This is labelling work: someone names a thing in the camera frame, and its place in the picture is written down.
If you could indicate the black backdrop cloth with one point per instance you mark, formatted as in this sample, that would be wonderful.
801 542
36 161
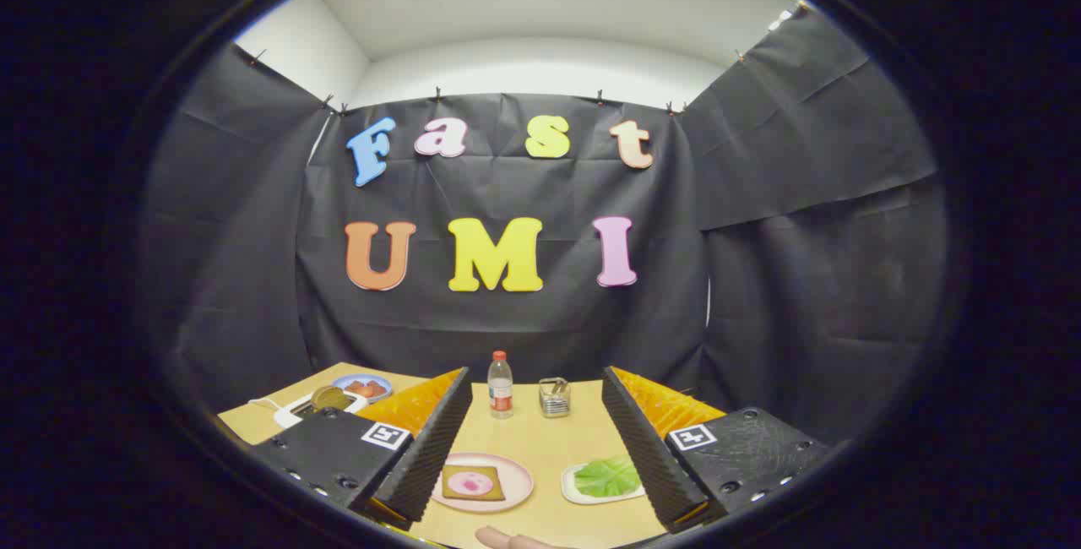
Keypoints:
507 338

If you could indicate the brown bread slice with ham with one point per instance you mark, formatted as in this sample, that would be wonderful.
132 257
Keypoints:
495 491

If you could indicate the pink ham slice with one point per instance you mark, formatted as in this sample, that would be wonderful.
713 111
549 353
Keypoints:
467 482

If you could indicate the toasted brown bread slice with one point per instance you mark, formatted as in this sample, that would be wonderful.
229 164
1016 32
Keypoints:
328 397

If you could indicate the pink round plate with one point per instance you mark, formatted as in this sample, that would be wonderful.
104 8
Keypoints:
517 481

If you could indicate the clear water bottle red cap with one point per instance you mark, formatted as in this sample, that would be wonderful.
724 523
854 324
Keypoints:
500 388

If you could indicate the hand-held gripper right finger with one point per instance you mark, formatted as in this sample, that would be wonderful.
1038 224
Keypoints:
642 456

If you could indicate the green lettuce leaf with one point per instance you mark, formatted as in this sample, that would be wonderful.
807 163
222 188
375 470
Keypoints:
604 477

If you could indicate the white square plate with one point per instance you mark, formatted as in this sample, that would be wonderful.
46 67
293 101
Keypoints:
568 484

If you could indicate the blue round plate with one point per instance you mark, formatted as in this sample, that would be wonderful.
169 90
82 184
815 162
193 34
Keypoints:
339 382

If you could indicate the white toaster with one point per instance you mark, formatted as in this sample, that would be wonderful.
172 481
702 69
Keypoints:
291 415

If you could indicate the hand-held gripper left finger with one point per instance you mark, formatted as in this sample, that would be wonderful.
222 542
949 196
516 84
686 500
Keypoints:
435 448

